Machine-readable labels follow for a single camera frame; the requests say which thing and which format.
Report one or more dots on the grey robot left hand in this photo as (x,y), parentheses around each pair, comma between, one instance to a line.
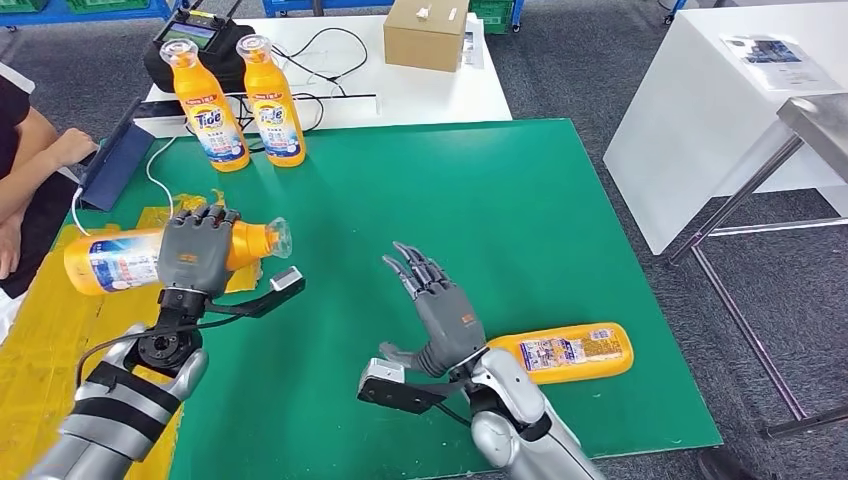
(195,255)

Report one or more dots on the person's hand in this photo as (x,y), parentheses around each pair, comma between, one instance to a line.
(8,248)
(74,146)

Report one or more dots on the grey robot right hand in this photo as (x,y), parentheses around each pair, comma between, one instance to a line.
(450,318)

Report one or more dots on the orange detergent bottle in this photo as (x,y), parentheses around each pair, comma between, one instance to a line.
(208,119)
(275,112)
(563,351)
(112,265)

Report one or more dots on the person's forearm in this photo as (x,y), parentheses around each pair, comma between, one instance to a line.
(33,179)

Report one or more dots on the blue tablet case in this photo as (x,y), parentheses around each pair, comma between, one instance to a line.
(118,166)

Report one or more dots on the person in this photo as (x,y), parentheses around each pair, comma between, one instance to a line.
(13,132)

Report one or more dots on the black flat pad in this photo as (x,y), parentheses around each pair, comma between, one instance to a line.
(159,109)

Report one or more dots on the yellow plastic sheet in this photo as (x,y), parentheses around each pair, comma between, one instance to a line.
(40,371)

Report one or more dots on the blue metal rack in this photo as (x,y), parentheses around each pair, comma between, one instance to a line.
(60,17)
(291,6)

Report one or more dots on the green plastic crate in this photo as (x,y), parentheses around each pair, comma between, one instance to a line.
(23,5)
(493,16)
(109,5)

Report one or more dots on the black controller with screen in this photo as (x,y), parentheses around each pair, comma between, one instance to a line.
(199,30)

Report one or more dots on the black carrying case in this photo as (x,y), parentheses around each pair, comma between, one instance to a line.
(225,66)

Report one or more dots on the thin black strip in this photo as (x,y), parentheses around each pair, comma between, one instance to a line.
(338,97)

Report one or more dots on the printed leaflet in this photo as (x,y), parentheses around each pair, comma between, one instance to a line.
(473,52)

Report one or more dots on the brown cardboard box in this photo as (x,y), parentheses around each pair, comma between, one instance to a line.
(424,36)

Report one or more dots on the large white table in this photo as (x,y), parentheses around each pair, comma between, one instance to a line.
(696,119)

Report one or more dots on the printed paper sheet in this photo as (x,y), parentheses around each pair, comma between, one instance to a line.
(775,63)

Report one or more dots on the stainless steel table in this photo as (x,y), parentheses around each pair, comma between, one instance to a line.
(821,126)

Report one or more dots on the black left camera bracket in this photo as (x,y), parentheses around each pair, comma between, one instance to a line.
(255,306)

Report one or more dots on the black camera bracket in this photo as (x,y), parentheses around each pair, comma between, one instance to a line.
(411,397)
(255,306)

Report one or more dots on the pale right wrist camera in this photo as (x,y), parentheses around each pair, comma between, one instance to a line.
(383,371)

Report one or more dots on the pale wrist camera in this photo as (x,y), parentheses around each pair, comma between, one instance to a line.
(383,371)
(287,278)

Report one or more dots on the black right camera bracket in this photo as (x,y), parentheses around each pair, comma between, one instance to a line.
(411,397)

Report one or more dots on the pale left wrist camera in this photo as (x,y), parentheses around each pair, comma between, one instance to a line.
(287,278)

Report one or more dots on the grey metal post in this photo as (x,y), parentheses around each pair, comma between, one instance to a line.
(318,8)

